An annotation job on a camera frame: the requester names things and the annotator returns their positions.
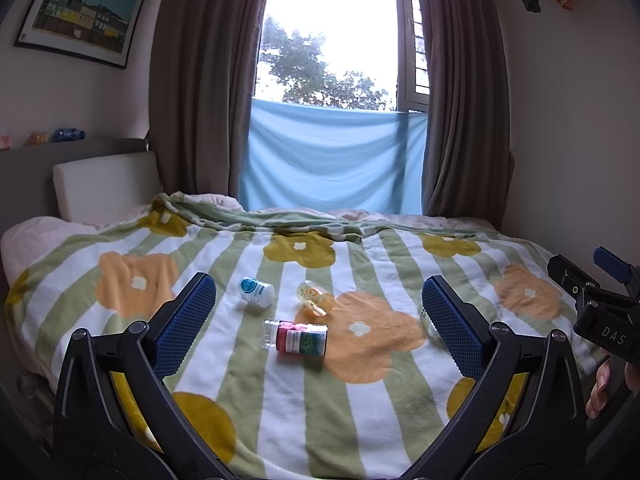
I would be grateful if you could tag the white pillow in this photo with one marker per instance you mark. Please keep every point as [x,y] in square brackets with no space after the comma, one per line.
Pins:
[45,240]

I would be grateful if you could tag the small clear amber bottle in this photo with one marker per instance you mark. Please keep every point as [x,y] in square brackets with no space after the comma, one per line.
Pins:
[312,297]

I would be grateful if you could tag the person's right hand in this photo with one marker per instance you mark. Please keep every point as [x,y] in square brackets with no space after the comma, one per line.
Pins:
[597,390]

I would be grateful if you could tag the pale pink bed sheet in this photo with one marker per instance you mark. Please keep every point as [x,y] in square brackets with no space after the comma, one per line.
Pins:
[425,220]

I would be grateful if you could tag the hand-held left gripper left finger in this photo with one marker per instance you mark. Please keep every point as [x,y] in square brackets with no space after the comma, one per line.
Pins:
[186,325]

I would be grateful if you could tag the window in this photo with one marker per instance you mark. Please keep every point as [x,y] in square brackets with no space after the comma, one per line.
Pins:
[345,25]

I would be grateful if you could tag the brown curtain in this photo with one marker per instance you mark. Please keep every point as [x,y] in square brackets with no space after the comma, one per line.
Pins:
[205,85]
[465,95]

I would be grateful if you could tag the grey headboard shelf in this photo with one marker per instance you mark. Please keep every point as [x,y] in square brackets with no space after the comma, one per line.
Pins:
[25,185]

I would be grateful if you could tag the light blue cloth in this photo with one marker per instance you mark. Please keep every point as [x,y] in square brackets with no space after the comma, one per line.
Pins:
[330,160]

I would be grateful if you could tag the white padded headboard cushion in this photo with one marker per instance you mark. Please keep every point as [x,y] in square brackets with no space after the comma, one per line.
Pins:
[105,185]

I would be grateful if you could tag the framed wall picture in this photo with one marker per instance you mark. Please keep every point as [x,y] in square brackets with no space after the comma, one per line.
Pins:
[80,7]

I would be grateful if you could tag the small orange figure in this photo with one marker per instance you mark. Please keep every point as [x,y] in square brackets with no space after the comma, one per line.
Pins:
[39,138]

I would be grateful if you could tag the white bottle with blue label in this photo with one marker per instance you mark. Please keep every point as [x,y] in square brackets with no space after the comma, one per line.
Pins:
[256,291]

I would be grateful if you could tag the clear bottle red green label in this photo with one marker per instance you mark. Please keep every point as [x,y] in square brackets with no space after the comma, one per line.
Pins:
[297,338]

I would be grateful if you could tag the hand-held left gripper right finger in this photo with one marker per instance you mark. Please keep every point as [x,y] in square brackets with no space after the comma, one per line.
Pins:
[452,325]

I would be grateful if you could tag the blue plastic bottle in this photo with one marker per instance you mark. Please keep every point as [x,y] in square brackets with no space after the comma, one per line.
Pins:
[67,134]

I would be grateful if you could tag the small pink item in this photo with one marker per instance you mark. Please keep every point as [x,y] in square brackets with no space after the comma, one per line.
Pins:
[4,141]

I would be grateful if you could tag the striped flower print blanket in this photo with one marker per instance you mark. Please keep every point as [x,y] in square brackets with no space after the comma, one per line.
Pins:
[310,410]

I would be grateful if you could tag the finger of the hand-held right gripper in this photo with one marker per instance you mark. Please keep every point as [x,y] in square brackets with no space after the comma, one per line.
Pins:
[612,265]
[570,277]

